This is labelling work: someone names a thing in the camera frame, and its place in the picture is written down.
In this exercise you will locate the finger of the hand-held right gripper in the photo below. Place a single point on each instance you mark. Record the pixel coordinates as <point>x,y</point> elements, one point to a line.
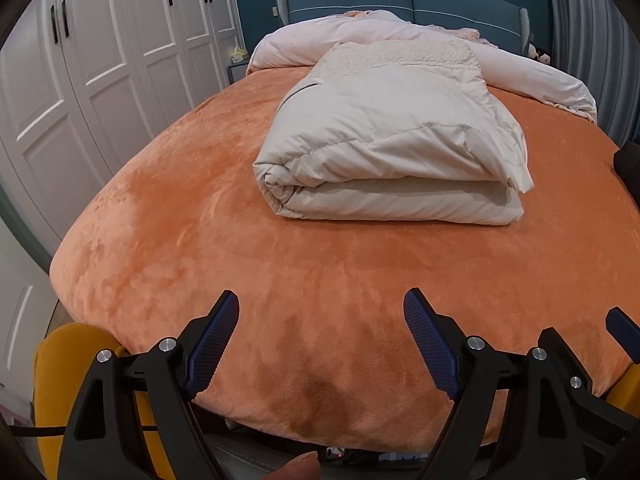
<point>625,332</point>
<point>567,360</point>

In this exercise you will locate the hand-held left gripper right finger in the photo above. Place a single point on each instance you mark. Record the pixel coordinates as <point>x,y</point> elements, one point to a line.
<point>430,345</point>

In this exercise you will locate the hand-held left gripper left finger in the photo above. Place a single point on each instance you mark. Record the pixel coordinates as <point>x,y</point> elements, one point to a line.
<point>212,345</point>

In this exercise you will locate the white duvet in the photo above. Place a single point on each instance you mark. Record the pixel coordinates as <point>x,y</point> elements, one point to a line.
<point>390,125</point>

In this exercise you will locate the person's left hand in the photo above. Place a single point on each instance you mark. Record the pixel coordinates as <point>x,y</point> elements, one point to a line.
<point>300,467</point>

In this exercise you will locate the orange plush bed blanket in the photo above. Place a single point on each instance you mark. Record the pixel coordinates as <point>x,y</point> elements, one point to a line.
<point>300,270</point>

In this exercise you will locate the dark cloth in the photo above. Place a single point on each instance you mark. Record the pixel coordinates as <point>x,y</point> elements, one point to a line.
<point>627,162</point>

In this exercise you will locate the white panel door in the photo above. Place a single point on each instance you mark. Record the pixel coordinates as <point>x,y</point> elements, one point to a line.
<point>20,310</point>

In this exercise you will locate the blue nightstand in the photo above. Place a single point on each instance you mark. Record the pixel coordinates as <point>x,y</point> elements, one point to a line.
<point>237,74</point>

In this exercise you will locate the pale pink duvet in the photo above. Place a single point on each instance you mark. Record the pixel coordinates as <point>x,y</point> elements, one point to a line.
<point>525,70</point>

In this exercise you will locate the small plush toy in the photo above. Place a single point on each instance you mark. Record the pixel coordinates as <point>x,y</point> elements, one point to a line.
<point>539,54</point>

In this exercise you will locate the yellow tissue box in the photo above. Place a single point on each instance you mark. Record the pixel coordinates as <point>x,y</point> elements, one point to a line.
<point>239,54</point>

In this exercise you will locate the grey curtain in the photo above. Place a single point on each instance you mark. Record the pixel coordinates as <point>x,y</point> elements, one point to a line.
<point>590,35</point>

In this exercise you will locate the white panelled wardrobe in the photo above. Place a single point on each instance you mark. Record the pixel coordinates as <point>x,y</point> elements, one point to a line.
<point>115,35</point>

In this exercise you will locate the blue upholstered headboard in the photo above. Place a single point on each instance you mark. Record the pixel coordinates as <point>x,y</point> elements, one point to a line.
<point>350,0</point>

